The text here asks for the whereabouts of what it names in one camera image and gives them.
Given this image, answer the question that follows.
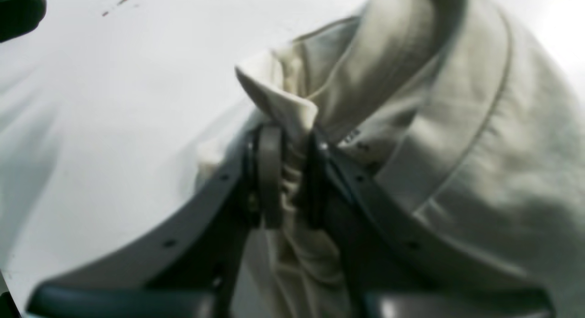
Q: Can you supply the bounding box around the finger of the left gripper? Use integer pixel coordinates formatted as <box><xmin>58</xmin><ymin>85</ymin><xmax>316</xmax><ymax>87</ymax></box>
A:
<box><xmin>0</xmin><ymin>0</ymin><xmax>47</xmax><ymax>42</ymax></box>

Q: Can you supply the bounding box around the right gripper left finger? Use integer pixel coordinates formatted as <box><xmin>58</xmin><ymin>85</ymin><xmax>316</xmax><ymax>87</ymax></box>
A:
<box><xmin>27</xmin><ymin>125</ymin><xmax>283</xmax><ymax>318</ymax></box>

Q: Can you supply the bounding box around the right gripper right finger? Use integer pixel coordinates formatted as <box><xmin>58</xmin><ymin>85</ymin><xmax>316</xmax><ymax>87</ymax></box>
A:
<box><xmin>305</xmin><ymin>131</ymin><xmax>556</xmax><ymax>318</ymax></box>

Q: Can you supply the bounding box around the beige T-shirt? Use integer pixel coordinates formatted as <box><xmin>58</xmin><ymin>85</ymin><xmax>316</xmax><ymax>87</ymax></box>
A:
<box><xmin>194</xmin><ymin>0</ymin><xmax>585</xmax><ymax>318</ymax></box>

